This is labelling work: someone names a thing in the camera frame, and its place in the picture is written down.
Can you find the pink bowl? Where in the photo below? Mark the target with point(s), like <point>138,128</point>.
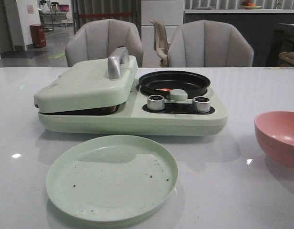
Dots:
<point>274,132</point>

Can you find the right grey upholstered chair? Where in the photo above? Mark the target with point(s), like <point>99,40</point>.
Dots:
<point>209,44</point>

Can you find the orange shrimp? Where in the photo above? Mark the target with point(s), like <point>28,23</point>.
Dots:
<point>164,89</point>

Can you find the white cabinet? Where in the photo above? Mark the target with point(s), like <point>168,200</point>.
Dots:
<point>170,13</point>

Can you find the mint green sandwich maker lid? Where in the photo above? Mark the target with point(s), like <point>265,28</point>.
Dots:
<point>94,87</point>

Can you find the beige office chair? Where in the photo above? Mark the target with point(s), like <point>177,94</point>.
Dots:
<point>161,45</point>

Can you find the mint green breakfast maker base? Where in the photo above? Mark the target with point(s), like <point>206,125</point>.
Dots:
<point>133,118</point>

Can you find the fruit bowl on counter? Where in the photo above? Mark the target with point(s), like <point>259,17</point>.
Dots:
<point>248,5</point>

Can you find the red trash bin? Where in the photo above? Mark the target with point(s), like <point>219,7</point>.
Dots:
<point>38,35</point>

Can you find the grey upholstered chair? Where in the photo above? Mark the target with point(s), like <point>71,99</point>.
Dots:
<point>98,39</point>
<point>209,44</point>

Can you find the left grey upholstered chair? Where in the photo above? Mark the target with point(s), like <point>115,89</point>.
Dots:
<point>98,39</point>

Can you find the left silver control knob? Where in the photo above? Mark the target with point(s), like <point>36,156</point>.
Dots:
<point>156,102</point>

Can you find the right silver control knob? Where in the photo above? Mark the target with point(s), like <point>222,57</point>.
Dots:
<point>201,104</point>

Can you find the dark counter with white top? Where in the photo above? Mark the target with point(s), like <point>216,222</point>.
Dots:
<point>269,32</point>

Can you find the black round frying pan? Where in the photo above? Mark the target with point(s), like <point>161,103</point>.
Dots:
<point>193,83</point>

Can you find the mint green round plate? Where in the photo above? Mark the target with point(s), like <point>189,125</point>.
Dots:
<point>112,180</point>

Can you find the silver control knob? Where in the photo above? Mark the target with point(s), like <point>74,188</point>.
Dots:
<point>156,102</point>
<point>201,104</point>

